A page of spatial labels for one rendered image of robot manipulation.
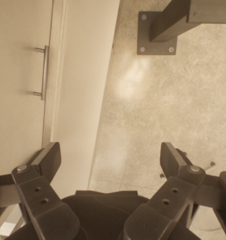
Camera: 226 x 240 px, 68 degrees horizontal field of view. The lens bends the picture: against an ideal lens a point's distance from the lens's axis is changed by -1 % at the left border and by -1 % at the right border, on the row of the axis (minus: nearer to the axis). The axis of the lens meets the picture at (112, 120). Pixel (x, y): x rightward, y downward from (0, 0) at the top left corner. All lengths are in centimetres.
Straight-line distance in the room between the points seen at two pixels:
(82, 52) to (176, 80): 101
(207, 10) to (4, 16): 46
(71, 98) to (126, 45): 88
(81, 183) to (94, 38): 57
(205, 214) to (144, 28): 143
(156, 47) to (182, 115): 60
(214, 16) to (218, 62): 108
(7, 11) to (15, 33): 4
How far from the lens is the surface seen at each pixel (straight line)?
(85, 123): 65
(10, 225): 116
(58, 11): 62
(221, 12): 57
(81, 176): 76
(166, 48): 145
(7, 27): 42
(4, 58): 41
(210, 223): 162
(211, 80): 161
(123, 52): 141
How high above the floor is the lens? 140
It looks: 73 degrees down
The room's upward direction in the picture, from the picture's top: 177 degrees counter-clockwise
